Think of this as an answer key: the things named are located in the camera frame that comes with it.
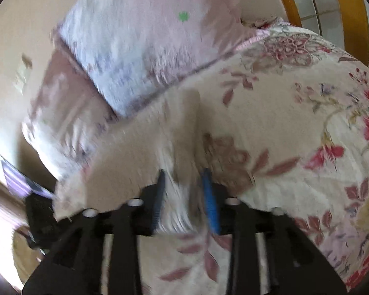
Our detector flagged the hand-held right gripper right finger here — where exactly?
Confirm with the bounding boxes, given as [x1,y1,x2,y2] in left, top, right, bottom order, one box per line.
[201,168,349,295]

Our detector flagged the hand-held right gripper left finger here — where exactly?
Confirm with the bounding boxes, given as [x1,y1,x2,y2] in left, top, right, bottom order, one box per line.
[21,169,167,295]

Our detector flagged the beige cable-knit sweater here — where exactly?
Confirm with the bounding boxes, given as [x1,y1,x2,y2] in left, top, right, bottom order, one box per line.
[54,89,205,237]

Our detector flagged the cream floral bed sheet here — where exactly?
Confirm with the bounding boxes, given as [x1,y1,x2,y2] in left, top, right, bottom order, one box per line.
[54,18,369,295]

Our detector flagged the pink floral pillow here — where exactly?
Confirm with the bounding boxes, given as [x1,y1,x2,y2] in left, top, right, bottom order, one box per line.
[21,49,119,182]

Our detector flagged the pink pillow with tree print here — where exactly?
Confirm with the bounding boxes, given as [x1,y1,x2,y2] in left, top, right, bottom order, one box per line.
[56,0,266,118]

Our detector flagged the wall switch plate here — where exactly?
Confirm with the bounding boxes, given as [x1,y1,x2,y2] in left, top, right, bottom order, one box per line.
[14,54,33,95]

